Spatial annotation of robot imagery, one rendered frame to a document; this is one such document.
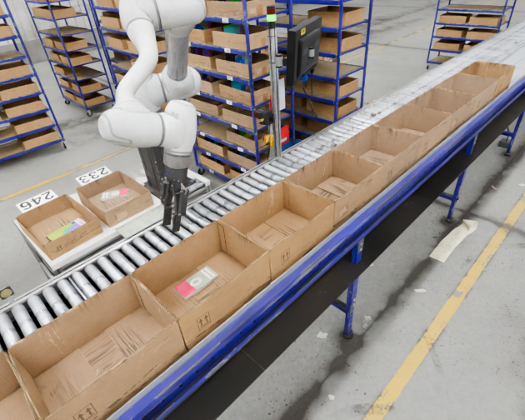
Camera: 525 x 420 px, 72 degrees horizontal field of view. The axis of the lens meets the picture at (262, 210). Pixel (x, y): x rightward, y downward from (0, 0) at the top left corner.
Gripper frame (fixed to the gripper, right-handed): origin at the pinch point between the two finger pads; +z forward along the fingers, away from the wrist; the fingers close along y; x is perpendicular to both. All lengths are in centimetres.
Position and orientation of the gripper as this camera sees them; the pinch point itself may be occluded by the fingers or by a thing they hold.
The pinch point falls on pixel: (172, 220)
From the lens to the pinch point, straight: 132.5
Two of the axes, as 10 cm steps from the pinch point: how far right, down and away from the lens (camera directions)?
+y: -7.1, -3.8, 6.0
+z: -1.8, 9.1, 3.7
